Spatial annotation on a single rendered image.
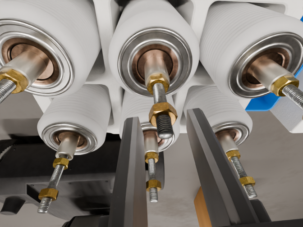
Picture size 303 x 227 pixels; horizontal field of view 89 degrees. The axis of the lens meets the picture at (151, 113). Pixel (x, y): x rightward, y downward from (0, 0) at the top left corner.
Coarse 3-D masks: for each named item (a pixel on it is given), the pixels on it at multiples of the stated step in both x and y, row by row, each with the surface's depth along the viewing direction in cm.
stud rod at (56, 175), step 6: (60, 156) 21; (66, 156) 21; (60, 168) 19; (54, 174) 19; (60, 174) 19; (54, 180) 18; (48, 186) 18; (54, 186) 18; (42, 198) 17; (48, 198) 17; (42, 204) 16; (48, 204) 17; (42, 210) 16
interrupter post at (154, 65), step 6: (150, 60) 15; (156, 60) 14; (162, 60) 15; (144, 66) 16; (150, 66) 14; (156, 66) 14; (162, 66) 14; (150, 72) 13; (156, 72) 13; (162, 72) 13; (168, 78) 13
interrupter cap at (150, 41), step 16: (144, 32) 13; (160, 32) 13; (176, 32) 13; (128, 48) 14; (144, 48) 14; (160, 48) 14; (176, 48) 14; (128, 64) 15; (144, 64) 16; (176, 64) 16; (192, 64) 16; (128, 80) 16; (144, 80) 17; (176, 80) 17; (144, 96) 18
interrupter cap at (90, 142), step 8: (48, 128) 21; (56, 128) 21; (64, 128) 21; (72, 128) 21; (80, 128) 21; (48, 136) 22; (56, 136) 22; (80, 136) 23; (88, 136) 22; (48, 144) 23; (56, 144) 23; (80, 144) 24; (88, 144) 24; (96, 144) 24; (80, 152) 25; (88, 152) 25
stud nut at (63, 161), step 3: (57, 159) 20; (60, 159) 20; (63, 159) 20; (66, 159) 20; (54, 162) 19; (57, 162) 19; (60, 162) 19; (63, 162) 20; (66, 162) 20; (54, 165) 20; (63, 165) 20; (66, 165) 20; (66, 168) 20
